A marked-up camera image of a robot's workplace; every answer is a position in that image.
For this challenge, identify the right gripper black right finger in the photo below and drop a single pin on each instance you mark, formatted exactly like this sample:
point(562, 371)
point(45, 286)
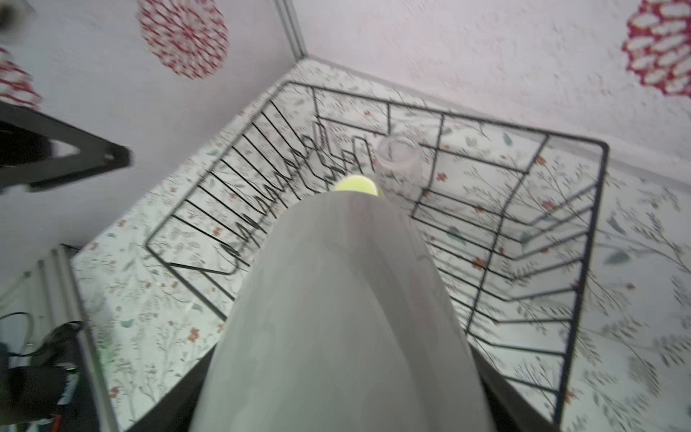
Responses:
point(510, 411)

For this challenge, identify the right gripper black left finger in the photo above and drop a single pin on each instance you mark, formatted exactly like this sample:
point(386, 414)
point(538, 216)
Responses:
point(174, 413)

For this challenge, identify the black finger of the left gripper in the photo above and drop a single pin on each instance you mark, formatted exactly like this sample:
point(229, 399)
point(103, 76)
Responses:
point(42, 153)

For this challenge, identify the grey cream mug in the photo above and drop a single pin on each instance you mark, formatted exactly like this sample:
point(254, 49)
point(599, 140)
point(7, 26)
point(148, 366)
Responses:
point(343, 323)

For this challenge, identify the black wire dish rack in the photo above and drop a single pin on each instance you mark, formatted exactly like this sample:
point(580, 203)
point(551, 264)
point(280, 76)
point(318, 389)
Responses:
point(509, 213)

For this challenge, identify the clear glass cup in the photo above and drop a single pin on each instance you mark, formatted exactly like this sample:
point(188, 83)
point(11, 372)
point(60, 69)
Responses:
point(399, 166)

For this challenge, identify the light green mug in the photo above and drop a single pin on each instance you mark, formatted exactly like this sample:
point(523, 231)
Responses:
point(358, 183)

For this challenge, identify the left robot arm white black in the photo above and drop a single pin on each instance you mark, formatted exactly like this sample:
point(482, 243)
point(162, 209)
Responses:
point(51, 378)

